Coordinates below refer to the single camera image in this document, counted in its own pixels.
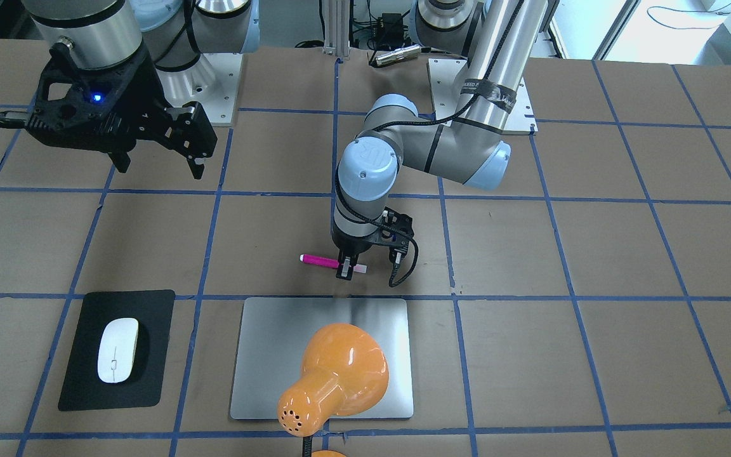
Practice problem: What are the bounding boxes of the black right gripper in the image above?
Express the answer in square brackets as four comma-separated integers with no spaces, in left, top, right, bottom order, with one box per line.
[0,44,217,180]

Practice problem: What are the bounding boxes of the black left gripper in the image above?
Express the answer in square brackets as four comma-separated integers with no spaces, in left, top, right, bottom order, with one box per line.
[333,225,392,281]

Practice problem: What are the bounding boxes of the pink highlighter pen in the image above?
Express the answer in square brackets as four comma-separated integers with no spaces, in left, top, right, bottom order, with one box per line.
[299,254,367,273]

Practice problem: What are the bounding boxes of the white computer mouse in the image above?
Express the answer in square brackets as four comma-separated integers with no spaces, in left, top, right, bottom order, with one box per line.
[96,317,140,384]

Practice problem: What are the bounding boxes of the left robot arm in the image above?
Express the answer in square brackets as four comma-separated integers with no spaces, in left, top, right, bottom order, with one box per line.
[333,1,548,287]

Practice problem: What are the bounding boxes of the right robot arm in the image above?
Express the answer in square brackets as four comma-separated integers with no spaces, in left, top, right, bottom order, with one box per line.
[0,1,260,180]

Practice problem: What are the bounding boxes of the black mousepad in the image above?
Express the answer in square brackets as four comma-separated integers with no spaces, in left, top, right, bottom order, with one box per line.
[58,289,175,411]

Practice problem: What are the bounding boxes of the silver apple laptop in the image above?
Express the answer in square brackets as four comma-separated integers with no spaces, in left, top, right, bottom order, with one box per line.
[228,297,414,420]

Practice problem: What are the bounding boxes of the orange desk lamp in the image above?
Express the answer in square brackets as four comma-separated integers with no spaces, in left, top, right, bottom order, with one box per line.
[277,323,390,456]

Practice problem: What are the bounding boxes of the silver metal connector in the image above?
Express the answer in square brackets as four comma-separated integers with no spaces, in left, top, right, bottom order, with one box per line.
[369,44,423,69]

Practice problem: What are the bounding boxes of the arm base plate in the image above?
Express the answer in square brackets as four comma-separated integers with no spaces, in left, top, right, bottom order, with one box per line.
[428,57,537,136]
[157,54,244,127]

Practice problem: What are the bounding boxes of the aluminium frame post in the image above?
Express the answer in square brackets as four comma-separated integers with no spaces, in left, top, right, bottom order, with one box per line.
[319,0,353,61]

